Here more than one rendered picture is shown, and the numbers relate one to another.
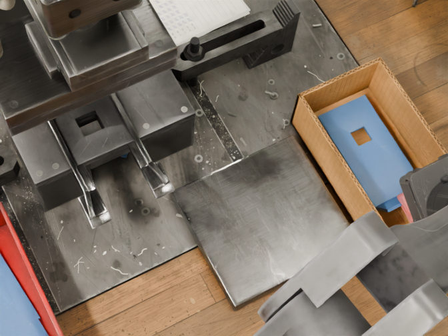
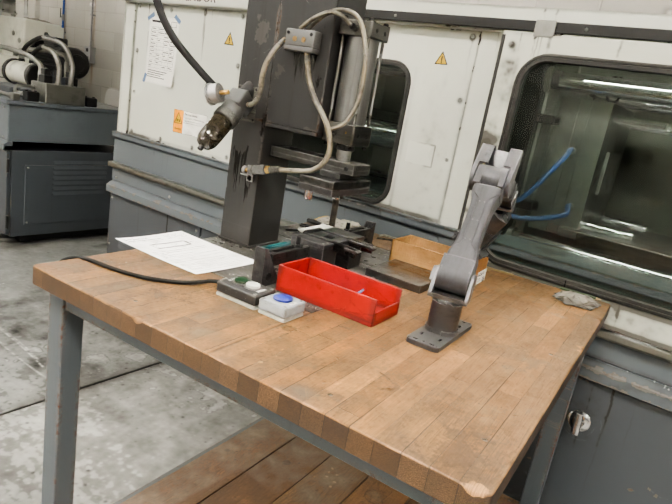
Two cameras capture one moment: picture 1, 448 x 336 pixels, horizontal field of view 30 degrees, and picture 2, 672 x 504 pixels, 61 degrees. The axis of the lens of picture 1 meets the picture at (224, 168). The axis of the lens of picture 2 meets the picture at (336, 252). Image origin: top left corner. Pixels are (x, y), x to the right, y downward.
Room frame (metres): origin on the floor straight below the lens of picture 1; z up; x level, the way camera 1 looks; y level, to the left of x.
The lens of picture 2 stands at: (-0.88, 0.73, 1.33)
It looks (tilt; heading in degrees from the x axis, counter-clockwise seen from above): 15 degrees down; 336
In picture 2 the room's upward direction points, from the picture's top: 10 degrees clockwise
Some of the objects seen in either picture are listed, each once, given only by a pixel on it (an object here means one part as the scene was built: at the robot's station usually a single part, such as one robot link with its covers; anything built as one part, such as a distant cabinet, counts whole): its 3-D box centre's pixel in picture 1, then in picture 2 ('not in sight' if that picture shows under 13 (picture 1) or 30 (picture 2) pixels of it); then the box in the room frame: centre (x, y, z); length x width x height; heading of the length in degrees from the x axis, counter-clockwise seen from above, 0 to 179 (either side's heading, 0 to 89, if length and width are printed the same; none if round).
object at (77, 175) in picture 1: (63, 147); (323, 242); (0.40, 0.18, 0.98); 0.13 x 0.01 x 0.03; 36
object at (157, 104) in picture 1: (99, 115); (329, 237); (0.44, 0.15, 0.98); 0.20 x 0.10 x 0.01; 126
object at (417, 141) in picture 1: (390, 170); (438, 261); (0.45, -0.20, 0.93); 0.25 x 0.13 x 0.08; 36
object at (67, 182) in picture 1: (101, 131); (326, 252); (0.44, 0.15, 0.94); 0.20 x 0.10 x 0.07; 126
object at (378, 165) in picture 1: (375, 151); not in sight; (0.47, -0.18, 0.93); 0.15 x 0.07 x 0.03; 35
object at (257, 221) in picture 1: (265, 219); (406, 275); (0.37, -0.06, 0.91); 0.17 x 0.16 x 0.02; 126
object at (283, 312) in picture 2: not in sight; (280, 312); (0.12, 0.37, 0.90); 0.07 x 0.07 x 0.06; 36
